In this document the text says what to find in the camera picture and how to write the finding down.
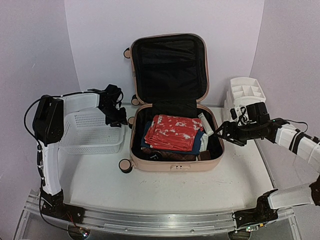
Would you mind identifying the white desktop drawer organizer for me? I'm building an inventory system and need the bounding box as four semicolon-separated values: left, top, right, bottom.
224;77;266;109

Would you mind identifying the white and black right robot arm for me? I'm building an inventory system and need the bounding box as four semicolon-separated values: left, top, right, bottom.
213;102;320;222

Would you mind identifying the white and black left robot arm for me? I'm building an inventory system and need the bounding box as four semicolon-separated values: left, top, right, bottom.
28;84;128;219

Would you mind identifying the black round jar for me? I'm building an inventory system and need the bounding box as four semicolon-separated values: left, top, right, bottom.
148;151;163;161

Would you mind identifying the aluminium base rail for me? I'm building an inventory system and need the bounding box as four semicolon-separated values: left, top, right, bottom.
13;192;301;240

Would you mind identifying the white perforated plastic basket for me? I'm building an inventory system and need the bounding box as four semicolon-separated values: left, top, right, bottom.
60;110;125;155

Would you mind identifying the dark blue garment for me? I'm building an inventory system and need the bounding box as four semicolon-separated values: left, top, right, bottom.
140;121;205;155

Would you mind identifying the white t-shirt blue flower print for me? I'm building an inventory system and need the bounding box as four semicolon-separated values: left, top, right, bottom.
199;133;209;152

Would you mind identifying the red patterned cloth item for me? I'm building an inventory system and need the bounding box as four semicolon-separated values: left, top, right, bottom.
144;114;204;152

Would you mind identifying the dark brown pouch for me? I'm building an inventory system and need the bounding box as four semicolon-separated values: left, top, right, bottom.
141;147;211;162

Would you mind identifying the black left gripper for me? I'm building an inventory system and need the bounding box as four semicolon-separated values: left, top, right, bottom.
99;103;129;128

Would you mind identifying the pink hard-shell suitcase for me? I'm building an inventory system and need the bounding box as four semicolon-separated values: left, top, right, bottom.
119;33;225;173

